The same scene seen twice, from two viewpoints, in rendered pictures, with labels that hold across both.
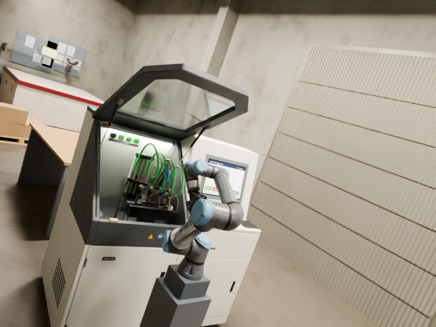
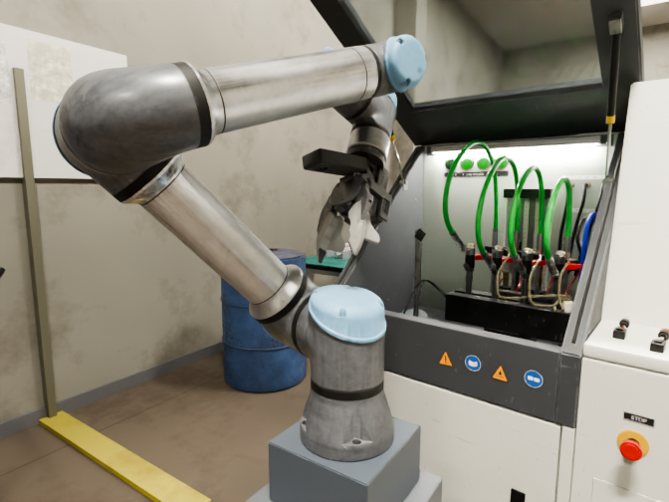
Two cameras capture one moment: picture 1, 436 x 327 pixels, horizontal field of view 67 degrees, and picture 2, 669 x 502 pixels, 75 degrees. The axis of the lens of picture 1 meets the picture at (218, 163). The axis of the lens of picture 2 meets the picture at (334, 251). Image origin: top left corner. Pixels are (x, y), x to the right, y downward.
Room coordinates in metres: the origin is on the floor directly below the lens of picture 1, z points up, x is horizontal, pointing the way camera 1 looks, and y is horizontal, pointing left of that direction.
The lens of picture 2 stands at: (1.55, -0.69, 1.29)
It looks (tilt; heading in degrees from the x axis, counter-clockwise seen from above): 8 degrees down; 77
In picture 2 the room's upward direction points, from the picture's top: straight up
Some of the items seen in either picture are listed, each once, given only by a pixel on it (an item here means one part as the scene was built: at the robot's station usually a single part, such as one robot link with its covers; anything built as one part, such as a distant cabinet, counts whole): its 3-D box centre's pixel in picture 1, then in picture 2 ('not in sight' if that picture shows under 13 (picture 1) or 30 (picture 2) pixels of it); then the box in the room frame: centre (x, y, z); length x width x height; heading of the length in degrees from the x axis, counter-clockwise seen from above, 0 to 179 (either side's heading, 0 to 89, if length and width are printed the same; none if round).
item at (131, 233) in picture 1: (141, 234); (429, 351); (2.05, 0.31, 0.87); 0.62 x 0.04 x 0.16; 127
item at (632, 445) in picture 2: not in sight; (631, 447); (2.28, -0.07, 0.80); 0.05 x 0.04 x 0.05; 127
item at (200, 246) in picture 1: (198, 246); (344, 333); (1.72, -0.05, 1.07); 0.13 x 0.12 x 0.14; 112
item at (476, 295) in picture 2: (147, 215); (508, 325); (2.31, 0.36, 0.91); 0.34 x 0.10 x 0.15; 127
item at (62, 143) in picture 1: (70, 176); not in sight; (3.90, 1.67, 0.41); 1.54 x 0.79 x 0.82; 45
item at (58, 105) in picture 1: (52, 102); not in sight; (8.66, 4.73, 0.48); 2.55 x 2.16 x 0.96; 42
